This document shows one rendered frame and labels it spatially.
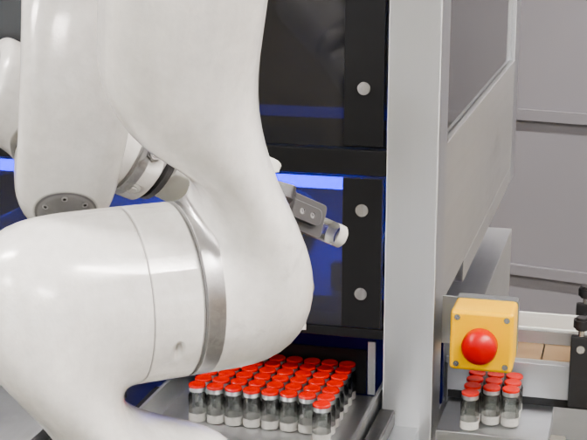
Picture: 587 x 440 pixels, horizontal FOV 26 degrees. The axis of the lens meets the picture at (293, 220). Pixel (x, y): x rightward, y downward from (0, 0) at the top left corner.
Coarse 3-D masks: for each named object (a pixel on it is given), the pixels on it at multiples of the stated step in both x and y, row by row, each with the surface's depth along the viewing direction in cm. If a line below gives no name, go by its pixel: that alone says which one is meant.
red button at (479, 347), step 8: (480, 328) 144; (472, 336) 142; (480, 336) 142; (488, 336) 142; (464, 344) 143; (472, 344) 142; (480, 344) 142; (488, 344) 142; (496, 344) 143; (464, 352) 143; (472, 352) 143; (480, 352) 142; (488, 352) 142; (472, 360) 143; (480, 360) 143; (488, 360) 143
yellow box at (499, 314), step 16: (464, 304) 147; (480, 304) 147; (496, 304) 147; (512, 304) 147; (464, 320) 145; (480, 320) 145; (496, 320) 144; (512, 320) 144; (464, 336) 145; (496, 336) 144; (512, 336) 144; (496, 352) 145; (512, 352) 145; (464, 368) 147; (480, 368) 146; (496, 368) 145; (512, 368) 146
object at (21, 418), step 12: (0, 384) 163; (0, 396) 159; (0, 408) 156; (12, 408) 156; (0, 420) 152; (12, 420) 152; (24, 420) 152; (0, 432) 148; (12, 432) 148; (24, 432) 148; (36, 432) 140
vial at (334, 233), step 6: (324, 222) 117; (330, 222) 118; (336, 222) 119; (324, 228) 117; (330, 228) 118; (336, 228) 118; (342, 228) 119; (324, 234) 118; (330, 234) 118; (336, 234) 118; (342, 234) 118; (348, 234) 119; (324, 240) 118; (330, 240) 118; (336, 240) 118; (342, 240) 119; (336, 246) 119
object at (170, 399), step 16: (176, 384) 158; (160, 400) 153; (176, 400) 158; (352, 400) 158; (368, 400) 158; (176, 416) 153; (352, 416) 153; (368, 416) 145; (224, 432) 148; (240, 432) 148; (256, 432) 148; (272, 432) 148; (288, 432) 148; (336, 432) 148; (352, 432) 148
